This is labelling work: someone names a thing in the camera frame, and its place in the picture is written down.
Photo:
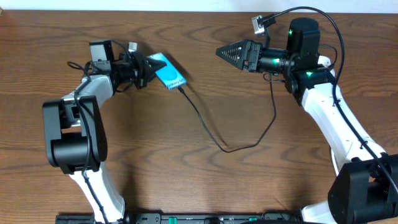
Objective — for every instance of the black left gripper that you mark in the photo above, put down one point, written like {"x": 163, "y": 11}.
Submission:
{"x": 140, "y": 70}

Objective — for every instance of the white USB charger adapter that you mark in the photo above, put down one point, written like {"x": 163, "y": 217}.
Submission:
{"x": 327, "y": 63}

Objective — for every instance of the blue Galaxy smartphone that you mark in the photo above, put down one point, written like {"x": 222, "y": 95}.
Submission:
{"x": 168, "y": 75}

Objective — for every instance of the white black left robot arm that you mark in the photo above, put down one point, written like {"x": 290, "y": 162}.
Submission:
{"x": 75, "y": 139}

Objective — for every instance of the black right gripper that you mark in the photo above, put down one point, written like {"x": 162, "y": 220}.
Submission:
{"x": 250, "y": 52}

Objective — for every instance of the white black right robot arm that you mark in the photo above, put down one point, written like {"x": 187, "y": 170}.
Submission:
{"x": 366, "y": 176}

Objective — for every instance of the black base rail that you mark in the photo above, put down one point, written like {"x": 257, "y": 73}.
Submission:
{"x": 156, "y": 218}

